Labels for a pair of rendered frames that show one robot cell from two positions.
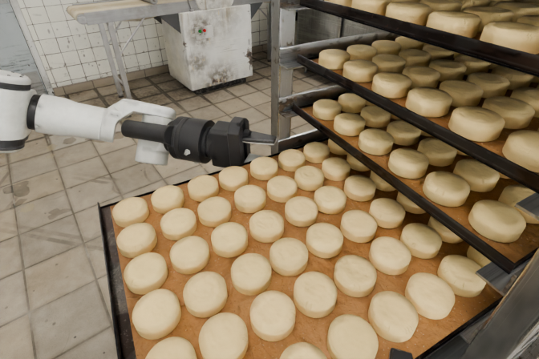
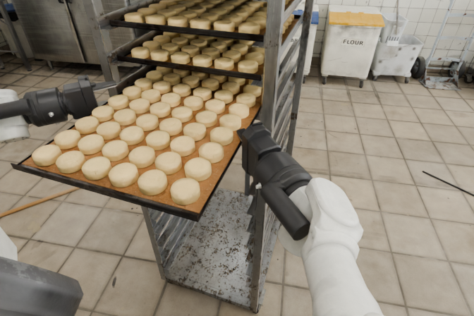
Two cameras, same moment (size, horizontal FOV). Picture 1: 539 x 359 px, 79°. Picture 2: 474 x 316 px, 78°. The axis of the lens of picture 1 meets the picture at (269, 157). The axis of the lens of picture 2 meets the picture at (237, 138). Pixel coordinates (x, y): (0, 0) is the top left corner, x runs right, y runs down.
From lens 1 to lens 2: 34 cm
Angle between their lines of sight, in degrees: 35
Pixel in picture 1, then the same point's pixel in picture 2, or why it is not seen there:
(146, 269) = (97, 163)
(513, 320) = (269, 94)
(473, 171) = (231, 53)
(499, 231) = (250, 68)
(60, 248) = not seen: outside the picture
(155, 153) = (18, 128)
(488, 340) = (264, 111)
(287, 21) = not seen: outside the picture
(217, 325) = (162, 158)
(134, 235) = (69, 158)
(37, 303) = not seen: outside the picture
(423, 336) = (244, 124)
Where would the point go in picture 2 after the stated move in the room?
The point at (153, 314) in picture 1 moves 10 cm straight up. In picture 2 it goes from (124, 172) to (110, 126)
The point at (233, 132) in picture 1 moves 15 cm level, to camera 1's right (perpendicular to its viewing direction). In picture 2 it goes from (84, 85) to (140, 69)
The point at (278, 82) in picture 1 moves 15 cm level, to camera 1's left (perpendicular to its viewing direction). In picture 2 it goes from (103, 42) to (38, 57)
